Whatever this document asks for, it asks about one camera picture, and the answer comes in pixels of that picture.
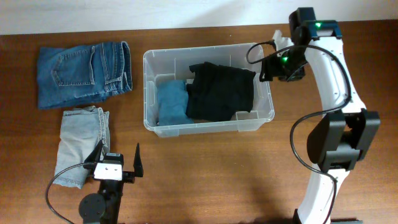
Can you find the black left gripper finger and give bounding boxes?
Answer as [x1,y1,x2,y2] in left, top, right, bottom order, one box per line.
[84,140,103,164]
[133,143,144,177]

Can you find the light grey jeans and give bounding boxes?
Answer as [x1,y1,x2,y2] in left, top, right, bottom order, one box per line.
[55,106,110,174]

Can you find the black garment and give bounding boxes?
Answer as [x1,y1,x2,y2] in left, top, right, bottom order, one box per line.
[187,62,256,112]

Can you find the dark navy garment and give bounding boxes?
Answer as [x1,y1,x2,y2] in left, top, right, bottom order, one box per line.
[186,84,236,122]

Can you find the blue denim garment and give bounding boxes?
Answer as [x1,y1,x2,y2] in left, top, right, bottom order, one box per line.
[157,80,193,126]

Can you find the dark blue jeans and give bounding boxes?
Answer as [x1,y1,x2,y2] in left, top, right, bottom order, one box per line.
[37,41,133,110]

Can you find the clear plastic storage container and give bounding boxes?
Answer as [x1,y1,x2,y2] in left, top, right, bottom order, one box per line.
[143,42,275,138]

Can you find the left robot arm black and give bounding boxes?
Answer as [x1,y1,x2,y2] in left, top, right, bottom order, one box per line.
[78,141,144,223]

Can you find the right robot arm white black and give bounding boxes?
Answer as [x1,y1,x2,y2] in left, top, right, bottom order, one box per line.
[259,7,381,223]

